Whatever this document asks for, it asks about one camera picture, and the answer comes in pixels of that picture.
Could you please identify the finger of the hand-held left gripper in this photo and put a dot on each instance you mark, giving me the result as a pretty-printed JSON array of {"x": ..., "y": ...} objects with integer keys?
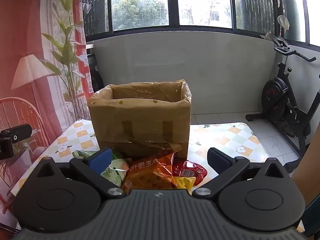
[
  {"x": 6, "y": 150},
  {"x": 21, "y": 131}
]

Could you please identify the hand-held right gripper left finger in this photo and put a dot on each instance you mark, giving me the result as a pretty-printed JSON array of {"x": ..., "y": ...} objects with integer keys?
[{"x": 100, "y": 161}]

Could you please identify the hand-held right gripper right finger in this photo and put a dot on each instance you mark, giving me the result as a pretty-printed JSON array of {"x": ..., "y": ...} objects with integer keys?
[{"x": 218, "y": 161}]

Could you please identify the green snack packet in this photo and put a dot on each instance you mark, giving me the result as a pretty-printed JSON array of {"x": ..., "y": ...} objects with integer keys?
[{"x": 115, "y": 171}]

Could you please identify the red snack packet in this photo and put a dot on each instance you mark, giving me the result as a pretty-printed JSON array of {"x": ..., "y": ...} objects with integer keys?
[{"x": 191, "y": 171}]

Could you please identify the orange snack packet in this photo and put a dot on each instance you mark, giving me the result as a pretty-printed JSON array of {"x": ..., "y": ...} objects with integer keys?
[{"x": 147, "y": 176}]

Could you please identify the cardboard box with plastic liner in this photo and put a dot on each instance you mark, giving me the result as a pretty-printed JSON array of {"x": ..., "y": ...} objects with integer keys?
[{"x": 140, "y": 120}]

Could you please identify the floral checked tablecloth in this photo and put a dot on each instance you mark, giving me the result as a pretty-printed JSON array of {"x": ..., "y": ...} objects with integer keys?
[{"x": 225, "y": 140}]

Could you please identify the yellow snack packet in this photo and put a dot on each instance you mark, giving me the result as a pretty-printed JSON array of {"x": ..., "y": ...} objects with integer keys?
[{"x": 185, "y": 183}]

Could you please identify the grey washing machine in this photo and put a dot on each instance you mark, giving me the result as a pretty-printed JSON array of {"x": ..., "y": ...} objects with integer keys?
[{"x": 97, "y": 80}]

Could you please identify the black exercise bike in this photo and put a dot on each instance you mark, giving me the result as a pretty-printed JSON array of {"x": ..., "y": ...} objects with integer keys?
[{"x": 277, "y": 97}]

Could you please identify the brown board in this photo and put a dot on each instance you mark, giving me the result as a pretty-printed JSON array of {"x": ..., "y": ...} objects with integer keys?
[{"x": 307, "y": 175}]

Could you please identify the printed curtain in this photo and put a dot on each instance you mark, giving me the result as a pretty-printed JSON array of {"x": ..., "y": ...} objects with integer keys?
[{"x": 37, "y": 30}]

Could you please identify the white cloth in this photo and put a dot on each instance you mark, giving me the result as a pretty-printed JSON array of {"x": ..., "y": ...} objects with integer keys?
[{"x": 268, "y": 36}]

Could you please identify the white rounded object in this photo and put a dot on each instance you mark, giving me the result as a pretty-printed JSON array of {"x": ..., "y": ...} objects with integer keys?
[{"x": 283, "y": 22}]

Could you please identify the black framed window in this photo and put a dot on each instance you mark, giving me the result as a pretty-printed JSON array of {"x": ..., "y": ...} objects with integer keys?
[{"x": 172, "y": 5}]

